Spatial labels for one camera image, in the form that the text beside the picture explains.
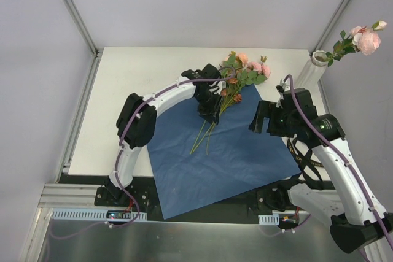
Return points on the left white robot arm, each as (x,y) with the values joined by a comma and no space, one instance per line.
(137,120)

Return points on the white cable duct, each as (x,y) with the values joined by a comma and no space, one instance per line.
(97,215)
(272,219)

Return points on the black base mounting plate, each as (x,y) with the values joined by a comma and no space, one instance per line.
(241,209)

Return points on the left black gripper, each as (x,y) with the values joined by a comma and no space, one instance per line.
(209,106)

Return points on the left aluminium frame post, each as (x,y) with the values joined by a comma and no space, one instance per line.
(81,27)

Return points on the blue wrapping paper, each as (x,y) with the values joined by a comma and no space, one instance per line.
(193,167)

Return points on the right white cable duct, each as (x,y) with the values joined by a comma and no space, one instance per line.
(272,219)

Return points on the single pink rose stem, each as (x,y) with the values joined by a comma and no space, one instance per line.
(361,39)

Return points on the white ribbed vase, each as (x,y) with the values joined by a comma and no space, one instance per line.
(312,71)

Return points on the left white cable duct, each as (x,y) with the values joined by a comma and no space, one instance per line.
(97,215)

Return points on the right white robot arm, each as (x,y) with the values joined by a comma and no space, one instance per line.
(340,196)

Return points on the pink artificial flower bunch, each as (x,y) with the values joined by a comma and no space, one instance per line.
(234,73)

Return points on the aluminium front rail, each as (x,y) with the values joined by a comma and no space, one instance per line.
(58,195)

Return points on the black ribbon gold lettering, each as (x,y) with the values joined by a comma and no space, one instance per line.
(304,161)

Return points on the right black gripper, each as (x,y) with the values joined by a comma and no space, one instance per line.
(264,118)

